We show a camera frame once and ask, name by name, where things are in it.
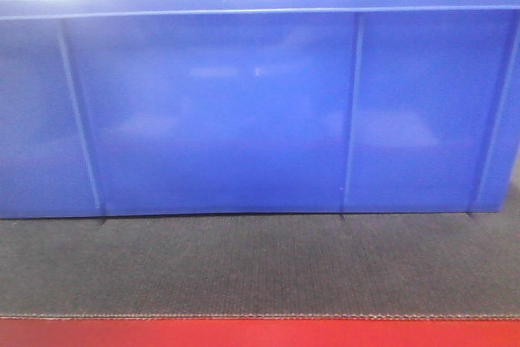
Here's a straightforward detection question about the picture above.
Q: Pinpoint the large blue plastic bin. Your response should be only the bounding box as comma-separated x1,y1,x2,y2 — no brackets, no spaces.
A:
1,0,519,219

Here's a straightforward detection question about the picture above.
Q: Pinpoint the dark conveyor belt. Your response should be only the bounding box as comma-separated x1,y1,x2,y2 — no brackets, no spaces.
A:
1,183,519,319

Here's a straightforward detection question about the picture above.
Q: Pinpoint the red conveyor edge frame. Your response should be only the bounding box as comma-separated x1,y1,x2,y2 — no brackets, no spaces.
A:
1,319,519,346

